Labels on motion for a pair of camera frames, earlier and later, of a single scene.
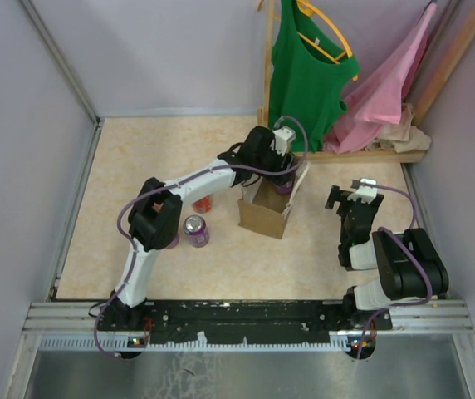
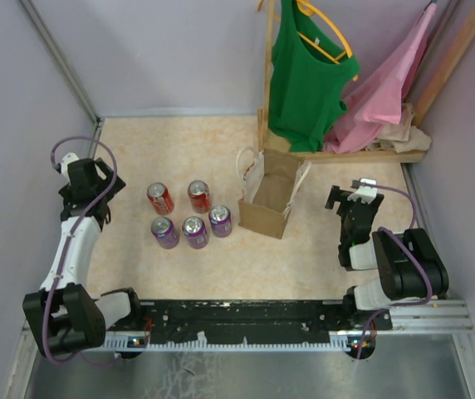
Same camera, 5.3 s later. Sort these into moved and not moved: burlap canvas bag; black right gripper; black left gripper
Moved: black left gripper
Not moved: burlap canvas bag; black right gripper
